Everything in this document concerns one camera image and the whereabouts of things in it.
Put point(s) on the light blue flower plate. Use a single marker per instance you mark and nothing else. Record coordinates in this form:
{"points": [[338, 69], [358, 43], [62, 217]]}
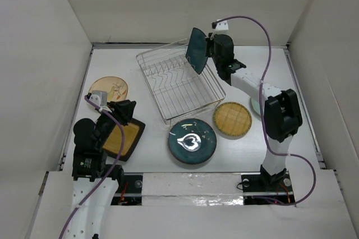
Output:
{"points": [[255, 106]]}

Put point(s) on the metal wire dish rack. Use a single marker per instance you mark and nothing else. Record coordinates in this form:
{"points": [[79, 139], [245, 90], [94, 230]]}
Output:
{"points": [[178, 91]]}

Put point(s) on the beige plate with orange leaves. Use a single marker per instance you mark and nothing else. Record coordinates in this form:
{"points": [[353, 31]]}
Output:
{"points": [[116, 88]]}

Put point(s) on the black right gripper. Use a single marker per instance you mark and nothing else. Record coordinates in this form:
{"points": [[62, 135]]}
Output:
{"points": [[209, 41]]}

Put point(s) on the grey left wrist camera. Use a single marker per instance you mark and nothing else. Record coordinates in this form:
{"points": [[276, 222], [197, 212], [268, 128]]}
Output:
{"points": [[98, 99]]}

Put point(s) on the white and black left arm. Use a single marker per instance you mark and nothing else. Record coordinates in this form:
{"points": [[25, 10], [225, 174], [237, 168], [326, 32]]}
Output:
{"points": [[94, 181]]}

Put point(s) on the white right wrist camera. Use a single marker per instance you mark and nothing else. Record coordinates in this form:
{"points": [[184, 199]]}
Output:
{"points": [[219, 27]]}

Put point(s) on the brown square plate black rim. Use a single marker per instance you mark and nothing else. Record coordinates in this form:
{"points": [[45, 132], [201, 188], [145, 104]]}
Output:
{"points": [[133, 132]]}

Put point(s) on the woven bamboo round plate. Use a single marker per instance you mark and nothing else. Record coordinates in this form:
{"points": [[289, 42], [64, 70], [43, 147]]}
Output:
{"points": [[232, 119]]}

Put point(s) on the metal rail at table front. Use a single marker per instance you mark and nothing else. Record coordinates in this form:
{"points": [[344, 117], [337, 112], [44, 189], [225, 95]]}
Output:
{"points": [[196, 190]]}

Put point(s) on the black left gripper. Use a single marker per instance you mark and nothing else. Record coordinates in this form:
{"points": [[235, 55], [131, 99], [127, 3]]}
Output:
{"points": [[123, 109]]}

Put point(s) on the dark teal square plate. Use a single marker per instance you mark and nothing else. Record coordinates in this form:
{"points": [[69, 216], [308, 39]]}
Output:
{"points": [[196, 50]]}

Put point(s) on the dark teal round plate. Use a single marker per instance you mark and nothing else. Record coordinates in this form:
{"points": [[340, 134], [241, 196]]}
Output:
{"points": [[192, 141]]}

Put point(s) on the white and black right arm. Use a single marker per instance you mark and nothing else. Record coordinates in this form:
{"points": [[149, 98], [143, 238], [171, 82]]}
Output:
{"points": [[280, 110]]}

